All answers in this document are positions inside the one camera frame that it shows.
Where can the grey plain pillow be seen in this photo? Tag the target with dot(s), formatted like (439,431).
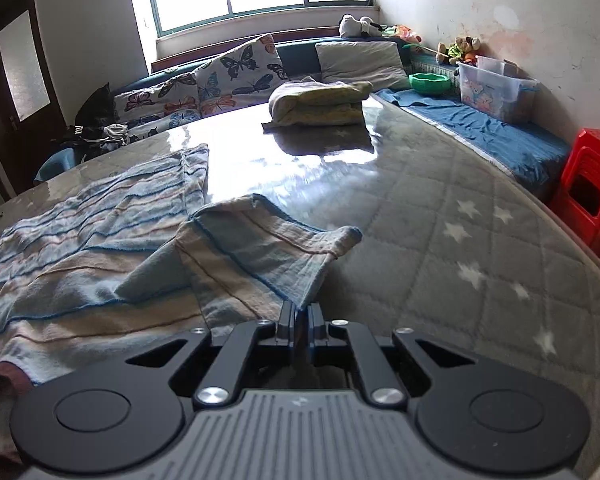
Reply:
(377,62)

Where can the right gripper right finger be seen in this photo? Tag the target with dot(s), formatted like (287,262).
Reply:
(352,347)

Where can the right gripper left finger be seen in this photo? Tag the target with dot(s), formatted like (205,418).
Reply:
(252,346)

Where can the butterfly print pillow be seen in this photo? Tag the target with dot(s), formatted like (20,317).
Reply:
(158,108)
(241,77)

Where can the brown plush toys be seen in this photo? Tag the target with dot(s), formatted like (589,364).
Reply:
(464,49)

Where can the striped blue beige shirt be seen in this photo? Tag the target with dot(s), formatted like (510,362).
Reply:
(137,257)

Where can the blue bench cover cloth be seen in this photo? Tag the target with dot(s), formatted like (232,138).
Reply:
(531,155)

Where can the folded yellow green blanket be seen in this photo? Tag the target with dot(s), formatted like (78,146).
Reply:
(311,103)

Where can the black bag on bench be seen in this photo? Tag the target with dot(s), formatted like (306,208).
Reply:
(89,135)

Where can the green plastic basin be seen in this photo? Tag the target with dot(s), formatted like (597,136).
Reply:
(430,84)

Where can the white plush toy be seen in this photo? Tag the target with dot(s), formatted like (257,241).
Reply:
(351,27)

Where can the red plastic stool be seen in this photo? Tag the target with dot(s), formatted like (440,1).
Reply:
(577,198)

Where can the clear plastic storage box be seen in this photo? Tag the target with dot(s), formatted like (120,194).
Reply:
(506,98)

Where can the dark wooden door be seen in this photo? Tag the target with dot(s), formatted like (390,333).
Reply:
(31,121)

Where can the grey star quilted table cover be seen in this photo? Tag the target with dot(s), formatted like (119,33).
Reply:
(450,245)

